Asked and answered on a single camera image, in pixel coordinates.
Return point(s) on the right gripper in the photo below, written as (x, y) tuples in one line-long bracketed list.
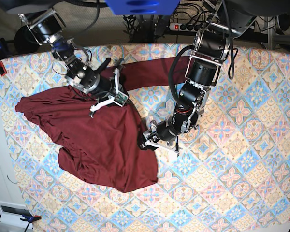
[(83, 78)]

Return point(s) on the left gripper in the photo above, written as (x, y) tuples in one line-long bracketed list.
[(167, 130)]

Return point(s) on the dark red t-shirt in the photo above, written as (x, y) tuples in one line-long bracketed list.
[(100, 149)]

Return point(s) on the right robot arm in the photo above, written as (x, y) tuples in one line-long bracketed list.
[(45, 25)]

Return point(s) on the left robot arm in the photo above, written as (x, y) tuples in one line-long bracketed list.
[(213, 44)]

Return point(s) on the black round stool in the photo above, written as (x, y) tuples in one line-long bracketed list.
[(24, 42)]

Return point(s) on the white power strip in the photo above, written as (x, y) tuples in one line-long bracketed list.
[(181, 27)]

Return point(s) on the patterned tablecloth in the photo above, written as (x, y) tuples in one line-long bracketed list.
[(232, 175)]

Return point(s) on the blue orange clamp lower left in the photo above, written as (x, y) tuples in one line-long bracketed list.
[(26, 218)]

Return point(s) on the black round object top right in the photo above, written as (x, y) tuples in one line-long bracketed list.
[(283, 22)]

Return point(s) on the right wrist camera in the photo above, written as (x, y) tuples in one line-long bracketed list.
[(121, 98)]

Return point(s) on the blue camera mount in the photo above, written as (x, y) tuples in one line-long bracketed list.
[(142, 7)]

